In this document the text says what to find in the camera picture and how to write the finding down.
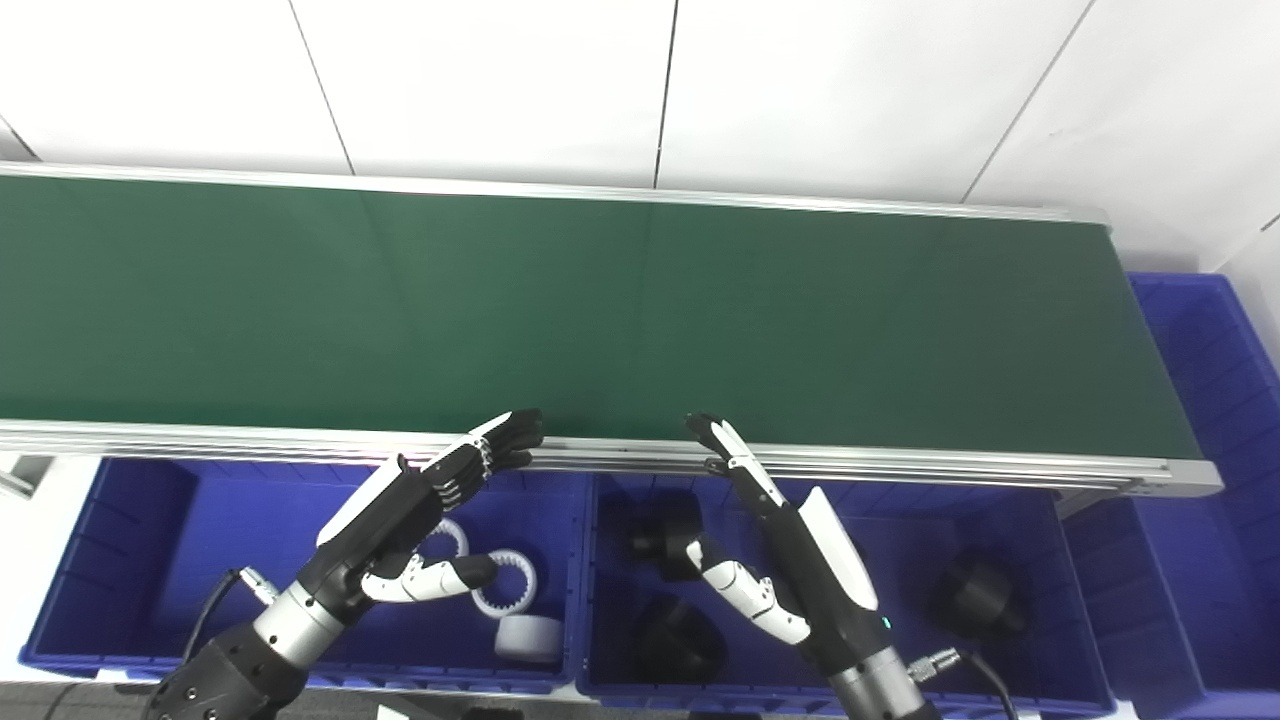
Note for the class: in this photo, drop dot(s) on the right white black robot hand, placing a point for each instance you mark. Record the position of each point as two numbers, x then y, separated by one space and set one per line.
830 580

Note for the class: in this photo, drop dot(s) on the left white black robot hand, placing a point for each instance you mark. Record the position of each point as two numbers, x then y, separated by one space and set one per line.
390 505

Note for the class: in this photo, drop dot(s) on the black flanged hub part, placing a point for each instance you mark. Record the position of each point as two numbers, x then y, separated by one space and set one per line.
680 645

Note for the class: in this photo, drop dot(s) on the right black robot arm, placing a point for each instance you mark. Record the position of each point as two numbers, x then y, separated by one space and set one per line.
880 695

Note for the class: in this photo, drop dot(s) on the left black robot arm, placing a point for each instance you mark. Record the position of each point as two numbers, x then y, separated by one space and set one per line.
230 675

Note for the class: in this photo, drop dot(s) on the blue bin with black parts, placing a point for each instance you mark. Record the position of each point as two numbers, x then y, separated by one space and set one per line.
900 540

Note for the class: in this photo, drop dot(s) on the green conveyor belt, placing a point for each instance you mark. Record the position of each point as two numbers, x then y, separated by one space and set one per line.
900 465
600 310

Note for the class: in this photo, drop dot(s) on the black cone hub part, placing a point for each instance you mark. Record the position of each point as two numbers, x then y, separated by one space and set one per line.
975 600

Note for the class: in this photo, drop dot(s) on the black pulley disc part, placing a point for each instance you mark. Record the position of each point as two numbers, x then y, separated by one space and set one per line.
665 530

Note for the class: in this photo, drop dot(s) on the white cylinder part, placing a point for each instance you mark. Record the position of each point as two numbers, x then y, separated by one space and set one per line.
530 640

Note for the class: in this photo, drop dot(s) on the blue bin with white parts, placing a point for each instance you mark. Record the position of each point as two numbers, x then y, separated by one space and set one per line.
180 540

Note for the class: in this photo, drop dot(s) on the grey conveyor support leg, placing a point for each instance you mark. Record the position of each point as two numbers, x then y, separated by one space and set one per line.
15 480

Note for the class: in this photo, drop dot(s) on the large blue bin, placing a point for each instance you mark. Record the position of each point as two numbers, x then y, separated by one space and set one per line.
1220 400

